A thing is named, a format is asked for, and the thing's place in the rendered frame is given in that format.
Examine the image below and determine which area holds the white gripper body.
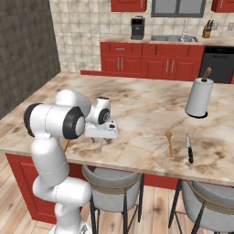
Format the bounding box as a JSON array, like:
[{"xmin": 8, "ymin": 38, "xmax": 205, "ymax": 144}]
[{"xmin": 84, "ymin": 121, "xmax": 120, "ymax": 140}]

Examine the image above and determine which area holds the wooden utensil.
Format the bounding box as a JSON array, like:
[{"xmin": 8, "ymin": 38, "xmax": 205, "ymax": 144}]
[{"xmin": 62, "ymin": 138, "xmax": 71, "ymax": 153}]

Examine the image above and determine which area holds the grey bar stool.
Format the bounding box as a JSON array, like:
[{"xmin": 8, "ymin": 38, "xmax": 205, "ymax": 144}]
[
  {"xmin": 81, "ymin": 164, "xmax": 146, "ymax": 234},
  {"xmin": 167, "ymin": 178, "xmax": 234, "ymax": 234}
]

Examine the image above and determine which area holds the wooden spoon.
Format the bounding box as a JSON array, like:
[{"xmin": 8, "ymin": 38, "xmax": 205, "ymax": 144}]
[{"xmin": 165, "ymin": 131, "xmax": 175, "ymax": 160}]

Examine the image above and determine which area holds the red island cabinet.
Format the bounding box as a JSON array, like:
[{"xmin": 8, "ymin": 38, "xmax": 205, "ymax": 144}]
[{"xmin": 5, "ymin": 153, "xmax": 181, "ymax": 225}]

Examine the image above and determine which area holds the red base cupboard run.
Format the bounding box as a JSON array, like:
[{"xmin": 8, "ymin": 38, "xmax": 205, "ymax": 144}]
[{"xmin": 100, "ymin": 41, "xmax": 206, "ymax": 82}]

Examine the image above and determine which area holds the paper towel roll on holder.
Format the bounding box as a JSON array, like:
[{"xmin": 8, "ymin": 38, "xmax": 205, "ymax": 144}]
[{"xmin": 184, "ymin": 67, "xmax": 215, "ymax": 120}]

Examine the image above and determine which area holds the black coffee machine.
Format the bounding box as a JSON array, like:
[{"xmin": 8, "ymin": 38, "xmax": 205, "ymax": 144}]
[{"xmin": 130, "ymin": 16, "xmax": 146, "ymax": 41}]

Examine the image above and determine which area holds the steel sink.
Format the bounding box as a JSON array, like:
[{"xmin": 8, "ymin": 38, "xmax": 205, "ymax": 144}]
[{"xmin": 150, "ymin": 35, "xmax": 199, "ymax": 43}]

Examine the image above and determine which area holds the steel tap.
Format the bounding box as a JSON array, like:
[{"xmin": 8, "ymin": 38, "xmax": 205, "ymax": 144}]
[{"xmin": 181, "ymin": 19, "xmax": 190, "ymax": 39}]

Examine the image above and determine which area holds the black dishwasher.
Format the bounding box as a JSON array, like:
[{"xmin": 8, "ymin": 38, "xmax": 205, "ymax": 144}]
[{"xmin": 198, "ymin": 45, "xmax": 234, "ymax": 85}]

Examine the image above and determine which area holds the grey framed window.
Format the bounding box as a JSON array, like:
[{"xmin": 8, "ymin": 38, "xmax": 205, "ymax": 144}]
[{"xmin": 151, "ymin": 0, "xmax": 207, "ymax": 18}]

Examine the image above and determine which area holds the wooden knife block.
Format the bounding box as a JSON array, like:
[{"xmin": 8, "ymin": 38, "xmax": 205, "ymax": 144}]
[{"xmin": 201, "ymin": 19, "xmax": 216, "ymax": 39}]

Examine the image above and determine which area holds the black-handled metal knife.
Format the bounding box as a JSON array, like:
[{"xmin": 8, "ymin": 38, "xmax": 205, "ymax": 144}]
[{"xmin": 185, "ymin": 133, "xmax": 195, "ymax": 165}]

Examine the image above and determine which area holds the red wall cupboard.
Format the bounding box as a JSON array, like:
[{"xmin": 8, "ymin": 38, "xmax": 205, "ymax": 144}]
[
  {"xmin": 110, "ymin": 0, "xmax": 148, "ymax": 13},
  {"xmin": 210, "ymin": 0, "xmax": 234, "ymax": 14}
]

